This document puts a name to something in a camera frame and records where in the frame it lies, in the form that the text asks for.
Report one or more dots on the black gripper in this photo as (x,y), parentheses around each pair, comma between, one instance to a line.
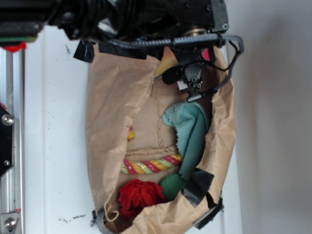
(187,73)

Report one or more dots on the yellow green sponge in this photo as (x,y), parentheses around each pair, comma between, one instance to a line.
(168,61)

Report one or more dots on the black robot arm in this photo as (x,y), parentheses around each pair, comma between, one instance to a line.
(128,28)

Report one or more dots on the teal cloth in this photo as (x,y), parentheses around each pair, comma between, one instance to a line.
(191,125)

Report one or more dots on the brown paper bag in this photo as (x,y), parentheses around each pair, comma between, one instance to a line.
(124,121)

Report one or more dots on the green rubber ball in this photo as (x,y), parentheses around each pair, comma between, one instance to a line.
(172,185)

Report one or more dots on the red crumpled fabric ball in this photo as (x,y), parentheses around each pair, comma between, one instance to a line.
(136,195)

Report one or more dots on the multicolour twisted rope toy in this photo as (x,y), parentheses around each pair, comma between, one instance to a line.
(149,167)

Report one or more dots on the aluminium frame rail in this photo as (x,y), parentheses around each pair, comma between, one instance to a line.
(11,184)

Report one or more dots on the black metal bracket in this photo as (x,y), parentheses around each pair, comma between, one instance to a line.
(6,140)

